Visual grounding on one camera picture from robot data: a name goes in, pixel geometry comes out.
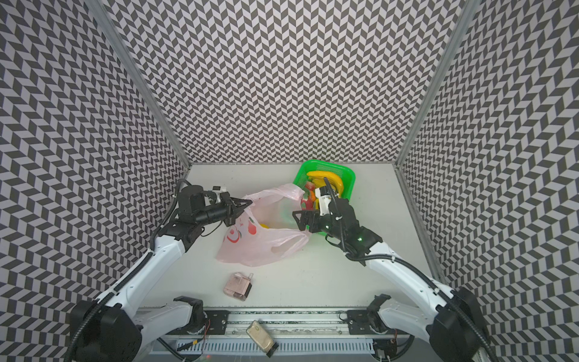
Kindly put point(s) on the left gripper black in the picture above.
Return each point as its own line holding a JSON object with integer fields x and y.
{"x": 234, "y": 210}

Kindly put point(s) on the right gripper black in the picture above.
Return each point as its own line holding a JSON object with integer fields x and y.
{"x": 312, "y": 221}

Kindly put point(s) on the pink plastic bag fruit print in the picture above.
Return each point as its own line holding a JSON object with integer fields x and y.
{"x": 247, "y": 243}

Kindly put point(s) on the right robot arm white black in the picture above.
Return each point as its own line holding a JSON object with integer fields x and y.
{"x": 450, "y": 320}

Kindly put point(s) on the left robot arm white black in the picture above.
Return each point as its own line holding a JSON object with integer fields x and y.
{"x": 108, "y": 327}

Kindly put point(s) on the pink dragon fruit fake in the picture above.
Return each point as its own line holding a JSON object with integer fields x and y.
{"x": 309, "y": 201}

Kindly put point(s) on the yellow fake banana bunch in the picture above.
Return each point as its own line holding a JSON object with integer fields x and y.
{"x": 318, "y": 177}

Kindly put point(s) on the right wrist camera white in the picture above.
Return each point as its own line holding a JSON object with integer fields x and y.
{"x": 324, "y": 192}

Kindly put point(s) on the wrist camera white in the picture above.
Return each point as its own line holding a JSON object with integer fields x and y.
{"x": 324, "y": 192}
{"x": 215, "y": 193}

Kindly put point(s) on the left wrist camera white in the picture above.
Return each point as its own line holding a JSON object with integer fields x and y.
{"x": 215, "y": 193}

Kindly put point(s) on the aluminium rail base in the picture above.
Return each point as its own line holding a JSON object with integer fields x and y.
{"x": 298, "y": 332}

